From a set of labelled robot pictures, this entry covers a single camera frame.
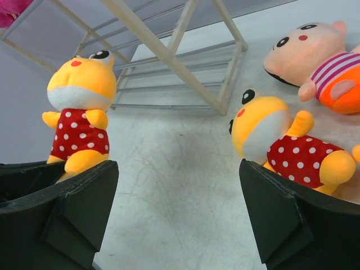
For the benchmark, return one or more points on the cream two-tier shelf rack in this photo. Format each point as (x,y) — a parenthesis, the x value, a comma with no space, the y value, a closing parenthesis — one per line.
(166,54)

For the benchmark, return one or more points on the yellow bear plush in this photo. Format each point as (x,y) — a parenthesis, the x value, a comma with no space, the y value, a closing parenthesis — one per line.
(80,112)
(264,131)

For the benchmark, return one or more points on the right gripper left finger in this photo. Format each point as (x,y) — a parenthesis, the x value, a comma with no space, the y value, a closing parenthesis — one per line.
(47,223)

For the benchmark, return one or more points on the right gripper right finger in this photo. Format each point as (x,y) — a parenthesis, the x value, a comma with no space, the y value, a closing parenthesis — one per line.
(296,227)

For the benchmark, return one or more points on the peach boy plush left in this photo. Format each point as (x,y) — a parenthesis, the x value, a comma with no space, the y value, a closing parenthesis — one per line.
(314,58)

